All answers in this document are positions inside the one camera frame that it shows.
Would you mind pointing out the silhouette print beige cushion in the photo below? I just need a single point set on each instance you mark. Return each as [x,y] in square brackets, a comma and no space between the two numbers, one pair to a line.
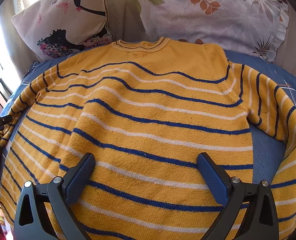
[63,17]

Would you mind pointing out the yellow striped knit sweater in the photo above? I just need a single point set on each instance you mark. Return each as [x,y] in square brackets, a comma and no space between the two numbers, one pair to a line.
[150,110]

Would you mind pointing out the blue checked bed sheet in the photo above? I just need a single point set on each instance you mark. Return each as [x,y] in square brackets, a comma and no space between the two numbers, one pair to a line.
[267,155]

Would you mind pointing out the leaf print white pillow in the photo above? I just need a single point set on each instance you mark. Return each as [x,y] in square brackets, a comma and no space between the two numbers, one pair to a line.
[212,17]

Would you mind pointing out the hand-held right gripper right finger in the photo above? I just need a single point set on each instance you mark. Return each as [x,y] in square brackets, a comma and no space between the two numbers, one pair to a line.
[212,180]

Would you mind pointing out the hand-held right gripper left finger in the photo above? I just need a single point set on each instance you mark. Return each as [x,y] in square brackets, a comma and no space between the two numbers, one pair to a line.
[80,177]

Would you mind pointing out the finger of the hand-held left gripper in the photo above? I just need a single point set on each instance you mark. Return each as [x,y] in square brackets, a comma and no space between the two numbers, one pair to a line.
[7,119]

